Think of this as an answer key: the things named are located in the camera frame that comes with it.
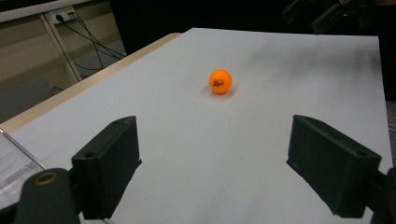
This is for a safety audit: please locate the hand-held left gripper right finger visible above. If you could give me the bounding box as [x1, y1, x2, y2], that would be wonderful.
[285, 114, 383, 219]

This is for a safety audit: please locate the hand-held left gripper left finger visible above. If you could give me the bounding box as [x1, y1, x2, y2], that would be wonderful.
[70, 115, 143, 220]

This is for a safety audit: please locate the clear plastic tray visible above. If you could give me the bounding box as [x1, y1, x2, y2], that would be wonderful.
[0, 127, 49, 210]

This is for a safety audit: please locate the orange ping-pong ball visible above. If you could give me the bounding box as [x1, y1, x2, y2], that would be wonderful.
[207, 68, 233, 95]

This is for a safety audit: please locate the white power strip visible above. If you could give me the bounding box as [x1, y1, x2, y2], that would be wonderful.
[49, 6, 77, 25]

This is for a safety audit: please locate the black cable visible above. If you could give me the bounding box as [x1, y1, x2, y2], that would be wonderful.
[69, 11, 127, 60]
[57, 17, 106, 72]

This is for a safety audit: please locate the white desk frame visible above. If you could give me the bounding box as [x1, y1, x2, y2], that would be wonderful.
[0, 0, 93, 84]

